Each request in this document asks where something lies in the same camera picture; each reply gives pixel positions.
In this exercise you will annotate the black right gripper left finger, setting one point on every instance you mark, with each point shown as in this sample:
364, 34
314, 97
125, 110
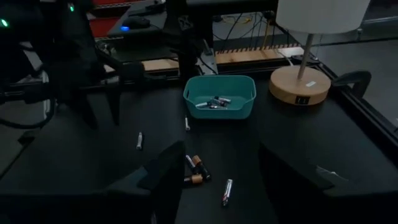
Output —
169, 186

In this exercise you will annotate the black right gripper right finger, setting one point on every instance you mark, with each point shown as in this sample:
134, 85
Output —
286, 180

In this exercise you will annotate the white shade wooden base lamp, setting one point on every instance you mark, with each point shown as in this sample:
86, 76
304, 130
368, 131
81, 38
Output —
320, 15

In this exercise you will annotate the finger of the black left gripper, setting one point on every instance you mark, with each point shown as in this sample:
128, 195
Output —
115, 105
90, 112

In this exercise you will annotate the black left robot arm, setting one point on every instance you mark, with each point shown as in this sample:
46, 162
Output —
18, 46

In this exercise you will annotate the black table clamp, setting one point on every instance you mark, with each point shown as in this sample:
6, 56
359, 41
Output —
354, 77

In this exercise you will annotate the copper-top black AA battery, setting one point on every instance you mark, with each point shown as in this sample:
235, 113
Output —
193, 179
202, 168

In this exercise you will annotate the batteries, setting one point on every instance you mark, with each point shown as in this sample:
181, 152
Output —
222, 99

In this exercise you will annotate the teal plastic bin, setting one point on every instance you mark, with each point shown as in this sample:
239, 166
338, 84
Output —
199, 93

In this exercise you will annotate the wooden table side board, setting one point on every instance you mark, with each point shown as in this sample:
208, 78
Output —
248, 56

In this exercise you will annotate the black computer mouse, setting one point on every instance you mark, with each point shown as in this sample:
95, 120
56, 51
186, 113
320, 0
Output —
136, 22

